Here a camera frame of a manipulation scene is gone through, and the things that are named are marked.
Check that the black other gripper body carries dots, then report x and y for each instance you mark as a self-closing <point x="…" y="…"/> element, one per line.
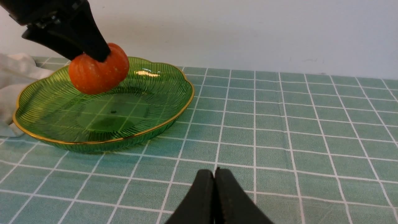
<point x="26" y="12"/>

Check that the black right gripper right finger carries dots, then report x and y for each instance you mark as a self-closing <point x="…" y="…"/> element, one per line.
<point x="232" y="204"/>

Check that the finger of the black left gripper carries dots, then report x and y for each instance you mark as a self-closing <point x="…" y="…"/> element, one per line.
<point x="77" y="29"/>
<point x="55" y="43"/>

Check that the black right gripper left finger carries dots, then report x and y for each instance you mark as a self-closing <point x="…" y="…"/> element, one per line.
<point x="197" y="205"/>

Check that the small orange pumpkin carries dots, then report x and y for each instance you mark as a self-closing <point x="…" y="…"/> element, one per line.
<point x="92" y="77"/>

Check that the white cloth bag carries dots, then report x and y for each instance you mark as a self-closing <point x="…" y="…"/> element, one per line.
<point x="16" y="72"/>

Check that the green glass plate gold rim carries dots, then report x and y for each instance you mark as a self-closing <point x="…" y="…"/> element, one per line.
<point x="147" y="103"/>

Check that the green checkered tablecloth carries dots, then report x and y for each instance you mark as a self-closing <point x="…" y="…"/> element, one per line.
<point x="307" y="149"/>

